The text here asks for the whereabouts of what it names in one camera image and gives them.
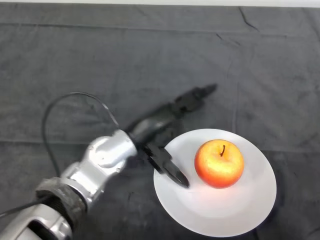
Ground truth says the white round plate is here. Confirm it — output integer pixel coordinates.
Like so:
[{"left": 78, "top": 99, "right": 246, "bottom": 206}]
[{"left": 153, "top": 128, "right": 278, "bottom": 238}]

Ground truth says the red yellow apple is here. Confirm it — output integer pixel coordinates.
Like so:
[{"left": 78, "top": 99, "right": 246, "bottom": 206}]
[{"left": 194, "top": 139, "right": 245, "bottom": 189}]

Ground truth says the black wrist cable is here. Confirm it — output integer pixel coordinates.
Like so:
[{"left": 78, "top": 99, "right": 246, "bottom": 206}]
[{"left": 0, "top": 92, "right": 120, "bottom": 218}]

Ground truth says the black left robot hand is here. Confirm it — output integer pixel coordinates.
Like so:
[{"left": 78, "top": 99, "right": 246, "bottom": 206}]
[{"left": 126, "top": 83, "right": 218, "bottom": 189}]

